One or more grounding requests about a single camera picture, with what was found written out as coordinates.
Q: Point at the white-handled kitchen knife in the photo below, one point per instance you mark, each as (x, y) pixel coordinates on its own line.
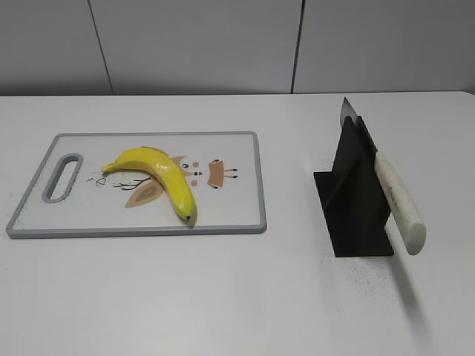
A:
(402, 206)

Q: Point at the yellow plastic banana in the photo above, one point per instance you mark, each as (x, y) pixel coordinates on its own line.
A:
(160, 166)

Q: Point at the black knife stand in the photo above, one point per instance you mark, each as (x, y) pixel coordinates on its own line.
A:
(354, 205)

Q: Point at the grey-rimmed white cutting board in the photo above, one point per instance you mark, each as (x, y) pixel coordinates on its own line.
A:
(69, 196)

